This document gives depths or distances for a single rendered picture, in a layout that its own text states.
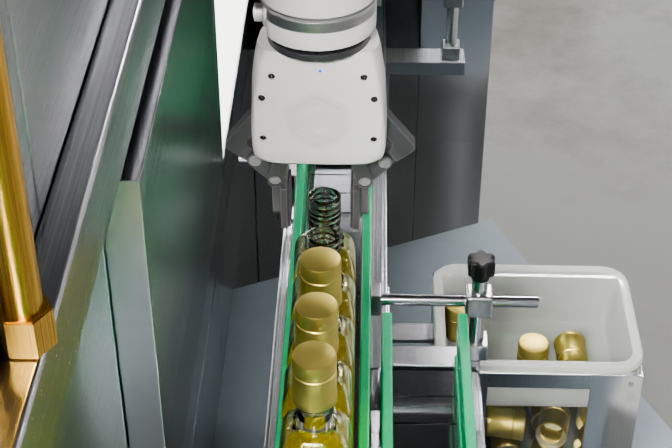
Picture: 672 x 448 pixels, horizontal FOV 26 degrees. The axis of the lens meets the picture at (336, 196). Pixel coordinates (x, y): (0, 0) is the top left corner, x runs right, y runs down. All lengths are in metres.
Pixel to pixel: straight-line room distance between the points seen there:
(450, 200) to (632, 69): 1.71
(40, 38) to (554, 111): 3.08
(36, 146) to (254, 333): 1.18
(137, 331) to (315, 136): 0.20
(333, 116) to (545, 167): 2.59
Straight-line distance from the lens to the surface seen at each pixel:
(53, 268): 0.82
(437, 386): 1.48
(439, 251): 2.13
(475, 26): 2.26
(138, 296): 1.07
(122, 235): 1.04
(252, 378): 1.93
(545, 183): 3.59
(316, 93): 1.06
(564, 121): 3.82
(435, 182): 2.41
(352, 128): 1.08
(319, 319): 1.13
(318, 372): 1.09
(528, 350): 1.63
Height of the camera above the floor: 2.07
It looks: 36 degrees down
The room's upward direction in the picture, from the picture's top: straight up
